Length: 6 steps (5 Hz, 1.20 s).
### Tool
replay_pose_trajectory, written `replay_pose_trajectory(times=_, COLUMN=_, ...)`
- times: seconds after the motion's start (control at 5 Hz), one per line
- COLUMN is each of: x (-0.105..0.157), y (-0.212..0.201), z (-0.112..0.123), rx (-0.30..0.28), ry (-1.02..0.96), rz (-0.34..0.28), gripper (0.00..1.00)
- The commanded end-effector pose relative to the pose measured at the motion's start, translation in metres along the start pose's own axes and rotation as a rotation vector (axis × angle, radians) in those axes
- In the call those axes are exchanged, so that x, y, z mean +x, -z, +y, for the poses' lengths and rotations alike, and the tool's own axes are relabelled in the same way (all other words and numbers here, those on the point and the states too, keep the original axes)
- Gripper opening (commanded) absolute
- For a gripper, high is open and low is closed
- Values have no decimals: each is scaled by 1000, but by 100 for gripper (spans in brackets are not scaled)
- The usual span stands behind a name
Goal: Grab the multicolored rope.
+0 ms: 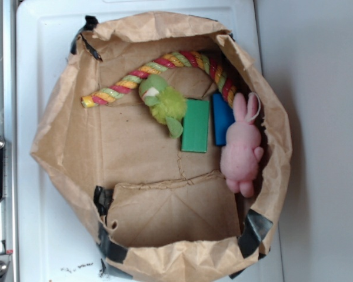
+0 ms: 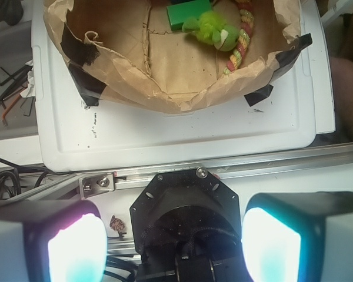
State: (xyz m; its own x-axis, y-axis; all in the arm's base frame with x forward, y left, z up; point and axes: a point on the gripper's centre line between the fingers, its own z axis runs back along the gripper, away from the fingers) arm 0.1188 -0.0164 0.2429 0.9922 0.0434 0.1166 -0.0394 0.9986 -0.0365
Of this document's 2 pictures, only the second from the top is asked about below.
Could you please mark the green rectangular block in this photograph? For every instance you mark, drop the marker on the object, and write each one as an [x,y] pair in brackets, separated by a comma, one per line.
[179,11]

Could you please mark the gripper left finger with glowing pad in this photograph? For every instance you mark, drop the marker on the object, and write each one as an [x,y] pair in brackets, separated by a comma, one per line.
[51,240]

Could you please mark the black hex key set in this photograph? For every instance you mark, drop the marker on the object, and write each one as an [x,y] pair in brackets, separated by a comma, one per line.
[16,79]

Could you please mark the aluminium extrusion rail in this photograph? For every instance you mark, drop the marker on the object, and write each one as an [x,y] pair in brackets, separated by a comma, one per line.
[313,169]

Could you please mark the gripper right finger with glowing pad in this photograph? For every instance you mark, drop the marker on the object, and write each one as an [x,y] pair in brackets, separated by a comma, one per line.
[299,236]

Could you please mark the orange handled hex key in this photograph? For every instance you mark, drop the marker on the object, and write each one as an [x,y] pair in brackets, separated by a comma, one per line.
[14,97]

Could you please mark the brown paper bag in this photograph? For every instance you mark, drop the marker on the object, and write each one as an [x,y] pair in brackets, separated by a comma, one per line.
[125,51]

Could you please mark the green plush toy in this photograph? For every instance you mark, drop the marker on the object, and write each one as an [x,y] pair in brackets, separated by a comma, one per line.
[212,29]

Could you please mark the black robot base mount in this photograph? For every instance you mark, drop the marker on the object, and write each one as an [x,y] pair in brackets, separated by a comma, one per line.
[186,227]

